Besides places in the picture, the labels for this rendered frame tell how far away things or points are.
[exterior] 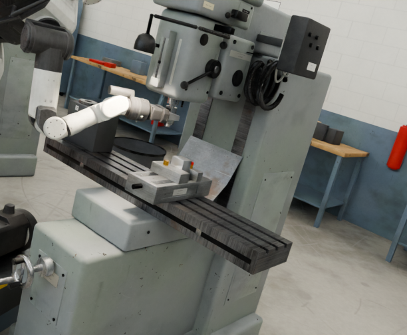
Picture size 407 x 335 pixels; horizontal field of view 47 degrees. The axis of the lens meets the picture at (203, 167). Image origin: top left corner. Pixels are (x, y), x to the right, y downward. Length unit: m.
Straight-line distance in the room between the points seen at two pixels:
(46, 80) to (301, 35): 0.92
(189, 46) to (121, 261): 0.82
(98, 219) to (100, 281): 0.24
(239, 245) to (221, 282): 0.73
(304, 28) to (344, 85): 4.26
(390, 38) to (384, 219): 2.09
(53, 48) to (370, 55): 4.79
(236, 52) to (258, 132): 0.38
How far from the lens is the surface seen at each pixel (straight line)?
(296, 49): 1.84
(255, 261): 1.56
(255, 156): 2.09
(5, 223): 2.22
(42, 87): 1.66
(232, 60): 1.93
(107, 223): 1.81
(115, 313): 1.93
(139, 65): 7.68
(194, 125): 2.30
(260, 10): 2.03
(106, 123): 2.20
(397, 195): 5.83
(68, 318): 1.79
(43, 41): 1.65
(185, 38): 1.77
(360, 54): 6.07
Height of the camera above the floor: 1.51
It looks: 14 degrees down
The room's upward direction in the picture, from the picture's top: 15 degrees clockwise
